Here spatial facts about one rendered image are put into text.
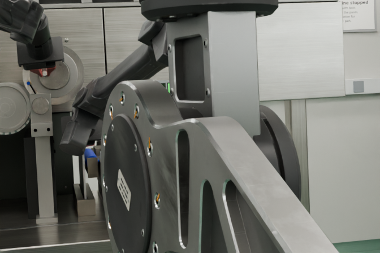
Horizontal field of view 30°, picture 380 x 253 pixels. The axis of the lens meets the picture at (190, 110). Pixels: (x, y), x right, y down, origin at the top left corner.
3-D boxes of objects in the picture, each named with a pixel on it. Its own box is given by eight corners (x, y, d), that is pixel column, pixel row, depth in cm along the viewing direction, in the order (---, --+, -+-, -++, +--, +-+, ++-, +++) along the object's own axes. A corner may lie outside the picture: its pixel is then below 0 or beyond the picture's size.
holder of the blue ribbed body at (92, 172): (87, 178, 176) (86, 158, 175) (83, 167, 198) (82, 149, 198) (100, 177, 176) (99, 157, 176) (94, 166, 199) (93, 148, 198)
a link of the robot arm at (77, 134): (121, 100, 156) (86, 84, 153) (106, 146, 151) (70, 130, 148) (99, 118, 166) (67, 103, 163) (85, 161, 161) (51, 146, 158)
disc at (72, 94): (22, 104, 171) (22, 43, 170) (22, 104, 171) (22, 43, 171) (84, 104, 174) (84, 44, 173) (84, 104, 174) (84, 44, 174)
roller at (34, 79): (29, 97, 170) (29, 49, 170) (31, 95, 196) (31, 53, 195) (77, 97, 173) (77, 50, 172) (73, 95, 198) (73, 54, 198)
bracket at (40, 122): (36, 225, 166) (29, 94, 164) (36, 219, 172) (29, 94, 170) (57, 223, 167) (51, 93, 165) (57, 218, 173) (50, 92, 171)
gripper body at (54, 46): (65, 63, 160) (61, 44, 154) (18, 68, 159) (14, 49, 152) (62, 40, 163) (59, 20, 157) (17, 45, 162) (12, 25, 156)
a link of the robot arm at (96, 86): (213, 31, 125) (161, 3, 122) (206, 58, 123) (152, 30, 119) (116, 104, 161) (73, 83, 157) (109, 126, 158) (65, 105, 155)
